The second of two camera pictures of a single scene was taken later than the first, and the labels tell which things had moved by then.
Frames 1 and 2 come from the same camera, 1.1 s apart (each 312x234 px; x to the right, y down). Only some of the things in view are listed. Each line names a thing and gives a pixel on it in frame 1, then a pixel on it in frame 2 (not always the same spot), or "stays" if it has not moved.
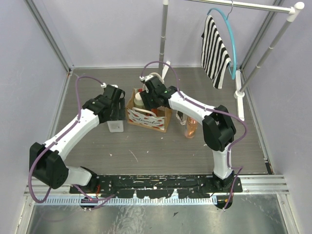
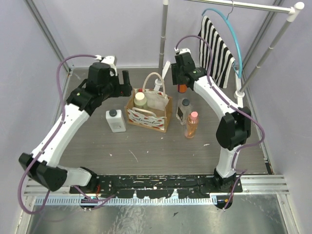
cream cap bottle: (138, 102) stays
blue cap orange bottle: (154, 110) → (182, 88)
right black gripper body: (149, 100) → (181, 74)
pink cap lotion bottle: (190, 127) stays
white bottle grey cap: (115, 126) stays
